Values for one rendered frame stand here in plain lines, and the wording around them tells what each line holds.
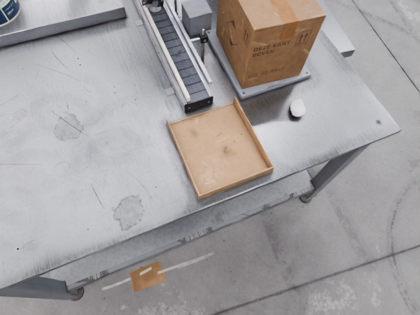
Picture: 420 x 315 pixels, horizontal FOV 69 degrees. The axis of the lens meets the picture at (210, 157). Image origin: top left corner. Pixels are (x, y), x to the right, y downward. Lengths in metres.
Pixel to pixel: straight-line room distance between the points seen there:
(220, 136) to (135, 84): 0.39
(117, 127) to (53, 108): 0.25
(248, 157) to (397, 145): 1.53
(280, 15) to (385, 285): 1.53
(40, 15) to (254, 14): 0.87
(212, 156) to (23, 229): 0.61
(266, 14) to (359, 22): 2.10
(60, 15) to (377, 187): 1.93
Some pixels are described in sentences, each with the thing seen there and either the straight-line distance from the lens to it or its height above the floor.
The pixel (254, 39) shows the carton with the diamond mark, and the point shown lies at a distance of 1.00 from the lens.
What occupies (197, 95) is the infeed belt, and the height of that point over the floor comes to 0.88.
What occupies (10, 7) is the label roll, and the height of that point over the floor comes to 0.92.
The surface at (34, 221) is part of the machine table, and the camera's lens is 1.06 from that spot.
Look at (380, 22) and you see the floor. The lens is 3.17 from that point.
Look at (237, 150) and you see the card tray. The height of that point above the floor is 0.83.
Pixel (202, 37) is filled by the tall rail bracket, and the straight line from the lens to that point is 1.15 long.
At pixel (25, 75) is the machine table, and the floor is 0.83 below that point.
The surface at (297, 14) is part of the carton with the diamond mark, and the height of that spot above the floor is 1.12.
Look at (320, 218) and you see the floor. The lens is 1.95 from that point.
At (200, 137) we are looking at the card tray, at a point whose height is 0.83.
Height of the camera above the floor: 1.74
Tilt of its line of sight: 64 degrees down
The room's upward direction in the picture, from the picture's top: 6 degrees clockwise
